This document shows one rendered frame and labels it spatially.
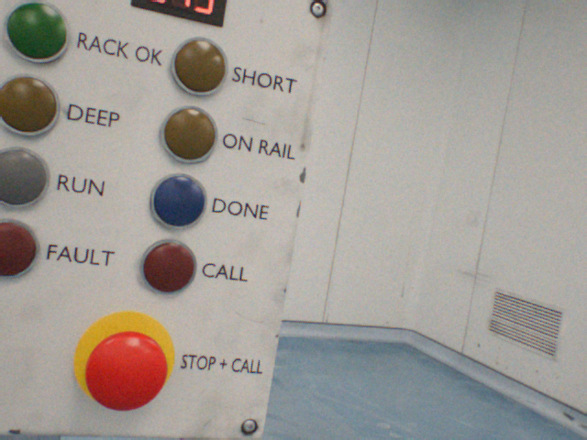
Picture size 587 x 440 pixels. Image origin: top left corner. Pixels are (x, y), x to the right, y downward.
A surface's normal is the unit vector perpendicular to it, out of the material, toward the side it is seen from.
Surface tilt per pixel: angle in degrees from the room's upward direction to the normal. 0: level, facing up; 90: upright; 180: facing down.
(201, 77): 93
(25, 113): 93
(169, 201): 90
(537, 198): 90
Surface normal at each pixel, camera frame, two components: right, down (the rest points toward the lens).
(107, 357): -0.03, -0.20
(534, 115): -0.90, -0.13
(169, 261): 0.29, 0.04
